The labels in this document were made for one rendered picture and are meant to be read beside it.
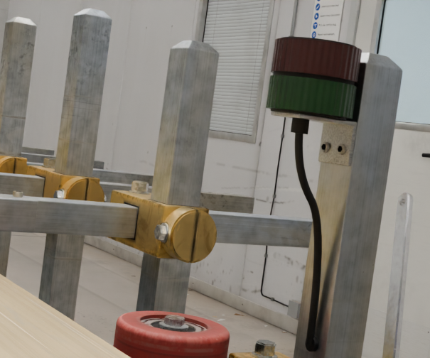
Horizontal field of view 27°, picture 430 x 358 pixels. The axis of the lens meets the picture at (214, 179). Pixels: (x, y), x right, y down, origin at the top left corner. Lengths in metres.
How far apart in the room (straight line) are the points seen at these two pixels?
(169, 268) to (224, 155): 4.82
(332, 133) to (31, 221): 0.31
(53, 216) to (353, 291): 0.31
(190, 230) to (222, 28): 5.17
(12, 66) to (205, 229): 0.55
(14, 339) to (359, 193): 0.25
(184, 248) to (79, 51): 0.33
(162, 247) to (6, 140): 0.51
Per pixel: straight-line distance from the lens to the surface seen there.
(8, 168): 1.27
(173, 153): 0.83
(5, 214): 0.81
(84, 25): 1.06
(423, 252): 4.28
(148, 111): 6.61
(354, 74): 0.61
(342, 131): 0.63
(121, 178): 1.42
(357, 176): 0.63
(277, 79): 0.60
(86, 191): 1.04
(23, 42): 1.30
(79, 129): 1.06
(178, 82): 0.84
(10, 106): 1.29
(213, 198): 1.21
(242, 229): 0.93
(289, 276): 5.03
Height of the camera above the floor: 1.04
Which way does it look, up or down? 3 degrees down
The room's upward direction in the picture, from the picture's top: 8 degrees clockwise
